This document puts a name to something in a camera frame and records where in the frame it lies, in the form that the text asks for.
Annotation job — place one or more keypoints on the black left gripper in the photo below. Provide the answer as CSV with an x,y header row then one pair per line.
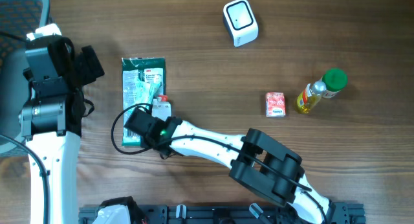
x,y
87,65

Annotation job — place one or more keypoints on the red stick sachet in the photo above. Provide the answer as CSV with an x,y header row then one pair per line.
x,y
162,98

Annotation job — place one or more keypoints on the small red white box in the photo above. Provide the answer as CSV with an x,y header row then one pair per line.
x,y
275,104

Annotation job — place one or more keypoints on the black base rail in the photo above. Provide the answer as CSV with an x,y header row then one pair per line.
x,y
344,214

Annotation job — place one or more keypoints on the grey plastic mesh basket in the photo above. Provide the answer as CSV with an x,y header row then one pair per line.
x,y
18,18

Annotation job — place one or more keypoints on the green lid jar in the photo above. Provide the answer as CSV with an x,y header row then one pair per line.
x,y
335,80

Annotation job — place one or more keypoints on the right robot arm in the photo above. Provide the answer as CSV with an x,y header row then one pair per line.
x,y
256,161

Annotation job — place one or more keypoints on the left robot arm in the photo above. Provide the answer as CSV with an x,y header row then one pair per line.
x,y
51,120

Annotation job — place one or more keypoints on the green white plastic packet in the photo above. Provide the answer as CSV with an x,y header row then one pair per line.
x,y
143,79

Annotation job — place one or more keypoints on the white barcode scanner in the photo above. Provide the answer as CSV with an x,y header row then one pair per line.
x,y
240,22

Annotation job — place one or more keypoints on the yellow dish soap bottle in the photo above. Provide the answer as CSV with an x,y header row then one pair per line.
x,y
310,96

